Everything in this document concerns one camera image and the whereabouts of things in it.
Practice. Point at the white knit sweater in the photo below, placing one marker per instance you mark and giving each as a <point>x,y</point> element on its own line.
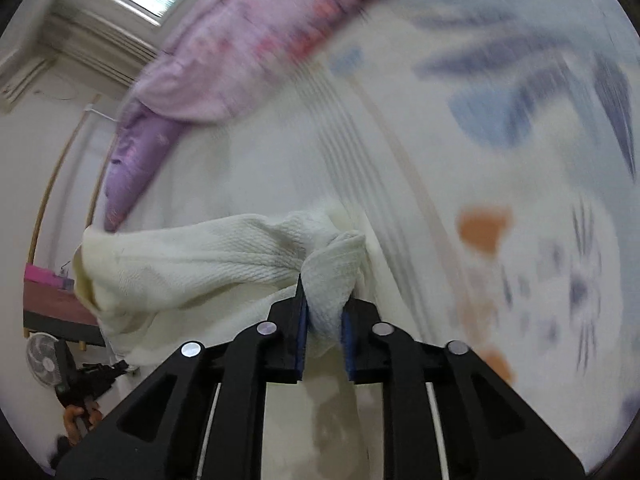
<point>200,265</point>

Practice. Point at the pink box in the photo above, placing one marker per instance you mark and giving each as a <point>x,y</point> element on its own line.
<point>45,275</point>

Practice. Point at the person's left hand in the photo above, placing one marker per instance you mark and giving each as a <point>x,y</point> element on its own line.
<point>75,422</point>

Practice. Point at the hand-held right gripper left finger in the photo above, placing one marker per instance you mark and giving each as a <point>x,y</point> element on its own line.
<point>301,332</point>

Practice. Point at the curved wooden pole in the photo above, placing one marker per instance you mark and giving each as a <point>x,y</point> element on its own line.
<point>55,180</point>

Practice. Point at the white standing fan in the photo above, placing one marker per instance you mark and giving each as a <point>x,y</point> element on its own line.
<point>44,360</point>

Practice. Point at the purple floral quilt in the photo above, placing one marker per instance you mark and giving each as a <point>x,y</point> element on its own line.
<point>200,70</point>

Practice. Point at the dark red table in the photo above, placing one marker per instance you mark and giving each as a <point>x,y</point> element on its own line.
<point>55,310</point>

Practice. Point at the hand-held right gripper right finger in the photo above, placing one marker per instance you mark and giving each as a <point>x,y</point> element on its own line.
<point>346,347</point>

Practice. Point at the printed white bed sheet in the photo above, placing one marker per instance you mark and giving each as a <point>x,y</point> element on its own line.
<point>500,160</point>

